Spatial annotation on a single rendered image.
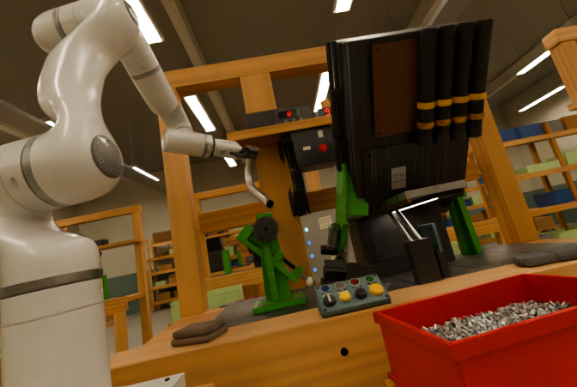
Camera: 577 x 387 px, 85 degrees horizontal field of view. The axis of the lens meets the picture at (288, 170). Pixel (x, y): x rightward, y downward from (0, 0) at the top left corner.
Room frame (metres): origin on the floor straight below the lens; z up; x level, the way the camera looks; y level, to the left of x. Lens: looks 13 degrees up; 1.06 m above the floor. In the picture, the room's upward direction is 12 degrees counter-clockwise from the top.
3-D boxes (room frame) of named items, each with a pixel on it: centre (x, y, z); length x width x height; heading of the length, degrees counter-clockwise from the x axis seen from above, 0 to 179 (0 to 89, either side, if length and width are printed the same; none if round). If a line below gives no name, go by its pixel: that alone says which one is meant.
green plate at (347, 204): (1.00, -0.18, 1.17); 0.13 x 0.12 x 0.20; 94
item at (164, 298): (10.35, 3.47, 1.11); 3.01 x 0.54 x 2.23; 93
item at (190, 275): (1.36, -0.22, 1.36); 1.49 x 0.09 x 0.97; 94
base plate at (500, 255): (1.07, -0.25, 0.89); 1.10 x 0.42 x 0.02; 94
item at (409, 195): (0.97, -0.33, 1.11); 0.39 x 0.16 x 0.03; 4
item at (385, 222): (1.21, -0.34, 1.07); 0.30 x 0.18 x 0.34; 94
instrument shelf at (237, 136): (1.32, -0.23, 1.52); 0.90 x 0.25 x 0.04; 94
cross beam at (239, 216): (1.43, -0.22, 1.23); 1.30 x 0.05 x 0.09; 94
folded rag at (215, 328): (0.75, 0.27, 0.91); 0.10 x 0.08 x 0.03; 73
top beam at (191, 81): (1.36, -0.22, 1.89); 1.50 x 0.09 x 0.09; 94
